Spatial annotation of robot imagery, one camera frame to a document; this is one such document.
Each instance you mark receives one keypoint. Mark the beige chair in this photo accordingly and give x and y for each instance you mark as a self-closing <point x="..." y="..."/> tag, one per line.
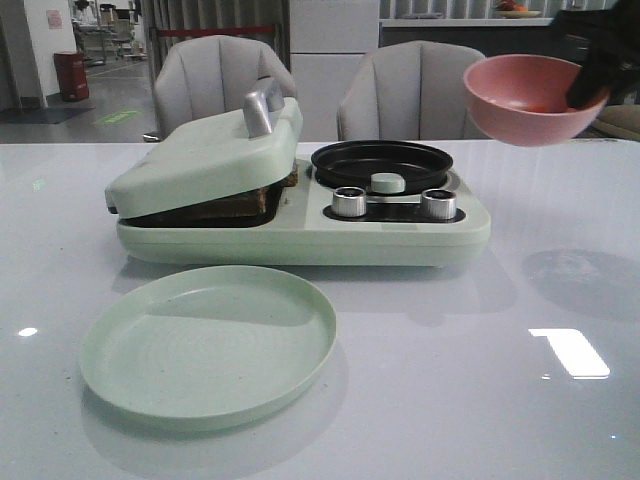
<point x="409" y="91"/>
<point x="210" y="76"/>

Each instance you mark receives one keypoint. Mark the red bin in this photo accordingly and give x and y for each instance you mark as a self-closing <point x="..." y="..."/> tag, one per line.
<point x="71" y="75"/>

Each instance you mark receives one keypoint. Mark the fruit plate on counter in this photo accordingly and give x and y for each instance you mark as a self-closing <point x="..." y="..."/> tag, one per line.
<point x="510" y="9"/>

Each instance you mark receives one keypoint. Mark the white refrigerator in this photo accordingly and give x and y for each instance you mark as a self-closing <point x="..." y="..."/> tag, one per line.
<point x="327" y="40"/>

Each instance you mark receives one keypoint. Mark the right silver knob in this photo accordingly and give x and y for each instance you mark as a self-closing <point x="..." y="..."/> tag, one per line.
<point x="438" y="204"/>

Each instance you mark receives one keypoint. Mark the pink bowl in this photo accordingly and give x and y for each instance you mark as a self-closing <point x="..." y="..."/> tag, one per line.
<point x="497" y="88"/>

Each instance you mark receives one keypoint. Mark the left beige chair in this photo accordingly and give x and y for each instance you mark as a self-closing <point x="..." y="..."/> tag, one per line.
<point x="210" y="76"/>

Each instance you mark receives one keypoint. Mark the bread slice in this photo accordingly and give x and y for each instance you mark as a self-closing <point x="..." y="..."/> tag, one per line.
<point x="245" y="204"/>
<point x="291" y="180"/>

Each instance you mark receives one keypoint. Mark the green round plate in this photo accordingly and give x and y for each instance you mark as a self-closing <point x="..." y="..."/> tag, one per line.
<point x="210" y="348"/>

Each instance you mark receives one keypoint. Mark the grey curtain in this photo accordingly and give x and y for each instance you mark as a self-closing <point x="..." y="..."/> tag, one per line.
<point x="202" y="14"/>

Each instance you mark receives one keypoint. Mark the silver knob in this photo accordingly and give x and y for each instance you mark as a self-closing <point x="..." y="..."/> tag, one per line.
<point x="349" y="202"/>
<point x="438" y="204"/>

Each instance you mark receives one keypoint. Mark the dark kitchen counter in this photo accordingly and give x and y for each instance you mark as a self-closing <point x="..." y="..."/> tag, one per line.
<point x="490" y="36"/>

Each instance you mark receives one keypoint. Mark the green breakfast maker base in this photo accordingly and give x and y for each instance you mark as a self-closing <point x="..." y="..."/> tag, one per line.
<point x="304" y="233"/>

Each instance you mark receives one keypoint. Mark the left silver knob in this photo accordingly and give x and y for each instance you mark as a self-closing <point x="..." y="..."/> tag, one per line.
<point x="349" y="202"/>

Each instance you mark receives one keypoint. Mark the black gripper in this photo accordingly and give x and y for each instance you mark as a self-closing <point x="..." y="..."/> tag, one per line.
<point x="612" y="60"/>

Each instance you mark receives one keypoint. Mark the black round frying pan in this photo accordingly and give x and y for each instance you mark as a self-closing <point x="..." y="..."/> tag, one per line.
<point x="352" y="163"/>

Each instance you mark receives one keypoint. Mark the orange shrimp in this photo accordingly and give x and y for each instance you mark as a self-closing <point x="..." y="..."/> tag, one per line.
<point x="544" y="109"/>

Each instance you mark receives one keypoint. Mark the green breakfast maker lid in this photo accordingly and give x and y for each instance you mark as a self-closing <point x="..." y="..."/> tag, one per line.
<point x="214" y="157"/>

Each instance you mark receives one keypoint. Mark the right beige chair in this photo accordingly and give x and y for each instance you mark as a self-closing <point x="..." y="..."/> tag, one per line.
<point x="409" y="91"/>

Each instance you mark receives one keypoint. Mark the beige sofa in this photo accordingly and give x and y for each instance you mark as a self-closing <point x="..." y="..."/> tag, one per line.
<point x="617" y="121"/>

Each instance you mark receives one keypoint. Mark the red barrier belt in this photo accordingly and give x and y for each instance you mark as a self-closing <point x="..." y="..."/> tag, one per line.
<point x="246" y="30"/>

